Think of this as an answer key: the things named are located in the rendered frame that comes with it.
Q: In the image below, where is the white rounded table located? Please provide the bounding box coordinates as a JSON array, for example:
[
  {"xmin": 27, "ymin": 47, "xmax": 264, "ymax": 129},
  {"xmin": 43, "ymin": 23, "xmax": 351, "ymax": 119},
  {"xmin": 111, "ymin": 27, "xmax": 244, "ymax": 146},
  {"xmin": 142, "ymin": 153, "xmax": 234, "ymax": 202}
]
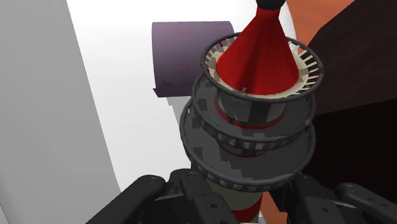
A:
[{"xmin": 66, "ymin": 0, "xmax": 298, "ymax": 192}]

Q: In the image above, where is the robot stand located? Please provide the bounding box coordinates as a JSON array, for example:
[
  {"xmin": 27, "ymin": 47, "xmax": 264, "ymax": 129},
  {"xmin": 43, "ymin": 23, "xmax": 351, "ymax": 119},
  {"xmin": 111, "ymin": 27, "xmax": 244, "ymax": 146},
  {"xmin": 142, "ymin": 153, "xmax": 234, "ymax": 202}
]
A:
[{"xmin": 301, "ymin": 0, "xmax": 397, "ymax": 195}]

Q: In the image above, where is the red and grey lighthouse figure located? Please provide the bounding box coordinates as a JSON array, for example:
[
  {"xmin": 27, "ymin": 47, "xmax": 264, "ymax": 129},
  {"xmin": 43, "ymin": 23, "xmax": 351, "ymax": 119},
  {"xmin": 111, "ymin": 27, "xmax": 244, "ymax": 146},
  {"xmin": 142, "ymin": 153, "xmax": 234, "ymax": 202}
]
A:
[{"xmin": 179, "ymin": 0, "xmax": 325, "ymax": 223}]

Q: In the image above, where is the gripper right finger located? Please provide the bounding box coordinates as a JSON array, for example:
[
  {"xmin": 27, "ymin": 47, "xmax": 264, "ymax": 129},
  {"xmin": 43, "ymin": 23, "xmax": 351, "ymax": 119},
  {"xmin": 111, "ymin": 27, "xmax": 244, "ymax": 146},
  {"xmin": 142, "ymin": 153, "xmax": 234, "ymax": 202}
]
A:
[{"xmin": 270, "ymin": 172, "xmax": 397, "ymax": 224}]

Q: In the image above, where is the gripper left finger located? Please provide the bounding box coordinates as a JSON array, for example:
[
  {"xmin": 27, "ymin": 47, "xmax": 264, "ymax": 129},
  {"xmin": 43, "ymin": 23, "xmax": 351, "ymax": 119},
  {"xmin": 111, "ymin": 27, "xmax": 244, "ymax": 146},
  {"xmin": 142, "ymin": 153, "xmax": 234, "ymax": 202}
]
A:
[{"xmin": 85, "ymin": 168, "xmax": 240, "ymax": 224}]

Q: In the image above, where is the purple rounded block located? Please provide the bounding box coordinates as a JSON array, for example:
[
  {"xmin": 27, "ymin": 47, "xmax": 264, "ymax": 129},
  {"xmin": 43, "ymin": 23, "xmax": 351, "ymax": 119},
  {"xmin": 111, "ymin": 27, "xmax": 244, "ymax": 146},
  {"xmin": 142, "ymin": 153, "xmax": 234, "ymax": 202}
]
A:
[{"xmin": 151, "ymin": 20, "xmax": 235, "ymax": 99}]

